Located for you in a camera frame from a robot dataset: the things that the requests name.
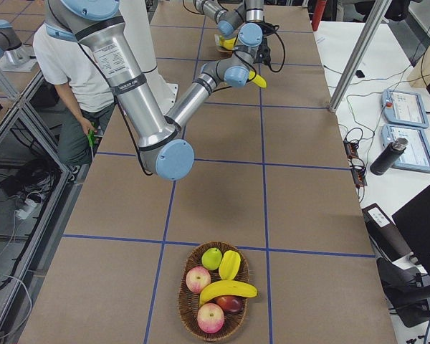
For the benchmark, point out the yellow banana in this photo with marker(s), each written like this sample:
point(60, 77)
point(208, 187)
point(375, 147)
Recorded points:
point(226, 287)
point(227, 44)
point(257, 79)

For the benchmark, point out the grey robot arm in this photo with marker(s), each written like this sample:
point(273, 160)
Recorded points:
point(228, 21)
point(100, 25)

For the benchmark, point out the grey square plate orange rim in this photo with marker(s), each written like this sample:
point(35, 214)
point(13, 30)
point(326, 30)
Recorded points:
point(219, 48)

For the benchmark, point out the woven fruit basket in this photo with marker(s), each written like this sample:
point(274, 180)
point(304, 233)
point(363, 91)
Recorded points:
point(188, 302)

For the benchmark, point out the brown paper table mat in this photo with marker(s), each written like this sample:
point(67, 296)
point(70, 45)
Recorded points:
point(270, 177)

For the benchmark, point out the yellow lemon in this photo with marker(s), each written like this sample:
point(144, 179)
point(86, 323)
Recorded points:
point(211, 258)

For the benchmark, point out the pink apple left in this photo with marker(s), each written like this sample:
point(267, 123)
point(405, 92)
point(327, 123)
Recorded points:
point(197, 279)

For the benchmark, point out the pink apple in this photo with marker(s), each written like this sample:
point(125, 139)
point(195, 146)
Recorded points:
point(210, 318)
point(197, 279)

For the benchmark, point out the red apple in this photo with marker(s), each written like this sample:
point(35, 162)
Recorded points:
point(229, 303)

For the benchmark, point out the pink apple front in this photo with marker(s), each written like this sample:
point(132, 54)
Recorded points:
point(210, 318)

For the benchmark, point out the person in white shirt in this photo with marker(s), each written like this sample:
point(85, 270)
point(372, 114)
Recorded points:
point(69, 67)

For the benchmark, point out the black drinking bottle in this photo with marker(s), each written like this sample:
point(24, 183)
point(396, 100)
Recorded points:
point(389, 156)

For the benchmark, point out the small black box device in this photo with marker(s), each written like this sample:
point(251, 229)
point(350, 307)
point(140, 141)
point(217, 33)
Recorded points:
point(359, 74)

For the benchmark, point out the red cylinder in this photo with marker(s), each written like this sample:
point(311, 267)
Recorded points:
point(318, 14)

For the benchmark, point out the blue teach pendant near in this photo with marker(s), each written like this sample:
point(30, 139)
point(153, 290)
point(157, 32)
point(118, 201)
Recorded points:
point(416, 156)

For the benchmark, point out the blue teach pendant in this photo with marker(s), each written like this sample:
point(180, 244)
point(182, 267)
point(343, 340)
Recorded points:
point(404, 108)
point(416, 156)

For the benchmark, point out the blue teach pendant far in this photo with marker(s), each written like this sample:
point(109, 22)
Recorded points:
point(404, 108)

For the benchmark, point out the black monitor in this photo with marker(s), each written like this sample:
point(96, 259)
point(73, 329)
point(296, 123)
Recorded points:
point(413, 222)

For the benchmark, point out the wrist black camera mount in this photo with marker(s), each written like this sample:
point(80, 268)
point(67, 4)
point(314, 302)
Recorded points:
point(263, 52)

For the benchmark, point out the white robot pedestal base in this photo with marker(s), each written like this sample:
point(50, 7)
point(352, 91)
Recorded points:
point(138, 34)

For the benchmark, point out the aluminium frame post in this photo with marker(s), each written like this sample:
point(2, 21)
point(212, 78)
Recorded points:
point(378, 11)

